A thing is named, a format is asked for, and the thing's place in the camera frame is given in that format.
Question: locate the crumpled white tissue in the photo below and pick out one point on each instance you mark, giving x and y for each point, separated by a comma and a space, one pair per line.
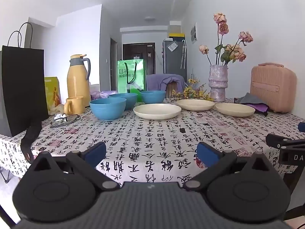
59, 117

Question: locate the yellow mug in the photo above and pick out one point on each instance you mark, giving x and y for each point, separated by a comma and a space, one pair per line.
76, 105

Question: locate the pink textured vase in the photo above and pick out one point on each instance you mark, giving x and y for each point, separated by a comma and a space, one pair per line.
218, 83

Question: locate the cream plate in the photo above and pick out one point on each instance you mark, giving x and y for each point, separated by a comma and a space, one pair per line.
157, 111
195, 104
234, 109

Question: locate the white box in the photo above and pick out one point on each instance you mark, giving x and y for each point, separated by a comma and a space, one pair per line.
175, 26

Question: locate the purple cloth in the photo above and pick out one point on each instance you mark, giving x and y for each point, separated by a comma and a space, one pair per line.
258, 107

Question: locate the green shopping bag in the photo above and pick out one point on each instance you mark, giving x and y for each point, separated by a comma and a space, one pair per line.
139, 76

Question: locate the yellow printed box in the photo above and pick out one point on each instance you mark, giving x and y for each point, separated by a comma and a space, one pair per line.
53, 95

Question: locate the grey refrigerator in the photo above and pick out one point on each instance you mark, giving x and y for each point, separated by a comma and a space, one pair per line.
172, 62

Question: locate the paper note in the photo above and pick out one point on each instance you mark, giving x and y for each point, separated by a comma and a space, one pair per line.
172, 47

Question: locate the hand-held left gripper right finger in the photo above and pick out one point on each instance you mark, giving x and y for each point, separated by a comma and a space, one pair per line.
207, 153

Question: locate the yellow flower branch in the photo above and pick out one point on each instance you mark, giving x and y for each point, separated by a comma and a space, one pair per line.
190, 93

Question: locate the folded umbrella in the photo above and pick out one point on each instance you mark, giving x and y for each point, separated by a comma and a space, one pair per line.
183, 54

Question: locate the purple plastic packet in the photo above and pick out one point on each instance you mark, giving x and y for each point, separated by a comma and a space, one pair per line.
104, 94

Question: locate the black paper bag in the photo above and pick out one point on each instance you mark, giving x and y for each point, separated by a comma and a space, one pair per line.
21, 88

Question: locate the purple jacket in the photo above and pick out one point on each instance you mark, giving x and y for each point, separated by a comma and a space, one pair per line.
154, 82

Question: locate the pink hard case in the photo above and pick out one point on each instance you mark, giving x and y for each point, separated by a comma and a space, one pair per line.
274, 88

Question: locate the yellow and black box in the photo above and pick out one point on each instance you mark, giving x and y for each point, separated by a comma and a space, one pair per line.
176, 35

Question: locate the black-framed glasses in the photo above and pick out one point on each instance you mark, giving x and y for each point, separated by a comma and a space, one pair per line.
71, 118

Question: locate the round ceiling lamp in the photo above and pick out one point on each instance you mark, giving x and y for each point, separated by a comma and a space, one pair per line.
149, 18

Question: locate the blue bowl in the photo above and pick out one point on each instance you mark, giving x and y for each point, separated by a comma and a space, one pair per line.
129, 100
152, 97
107, 109

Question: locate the dark wooden door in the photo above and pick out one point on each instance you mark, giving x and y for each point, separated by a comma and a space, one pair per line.
129, 54

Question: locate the dried pink roses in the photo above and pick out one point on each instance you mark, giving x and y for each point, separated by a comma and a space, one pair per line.
223, 28

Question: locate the wall poster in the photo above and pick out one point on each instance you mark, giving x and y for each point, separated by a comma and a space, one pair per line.
194, 33

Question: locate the wooden chair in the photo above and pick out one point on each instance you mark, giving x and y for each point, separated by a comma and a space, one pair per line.
172, 88

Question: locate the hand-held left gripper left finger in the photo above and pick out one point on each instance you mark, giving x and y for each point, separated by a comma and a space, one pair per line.
96, 151

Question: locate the yellow thermos jug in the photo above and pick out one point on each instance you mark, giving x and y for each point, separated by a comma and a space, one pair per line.
77, 83

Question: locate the calligraphy printed tablecloth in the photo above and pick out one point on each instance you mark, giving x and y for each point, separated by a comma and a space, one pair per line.
147, 136

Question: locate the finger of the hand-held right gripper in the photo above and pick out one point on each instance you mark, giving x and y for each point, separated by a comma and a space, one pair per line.
302, 127
276, 141

